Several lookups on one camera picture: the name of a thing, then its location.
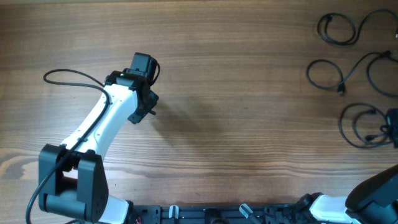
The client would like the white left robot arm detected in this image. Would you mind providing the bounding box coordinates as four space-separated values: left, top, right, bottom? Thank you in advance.
25 52 160 223

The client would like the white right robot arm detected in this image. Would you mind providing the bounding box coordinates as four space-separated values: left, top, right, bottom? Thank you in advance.
295 103 397 224

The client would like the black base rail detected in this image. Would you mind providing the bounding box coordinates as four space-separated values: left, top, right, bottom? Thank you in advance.
126 204 315 224

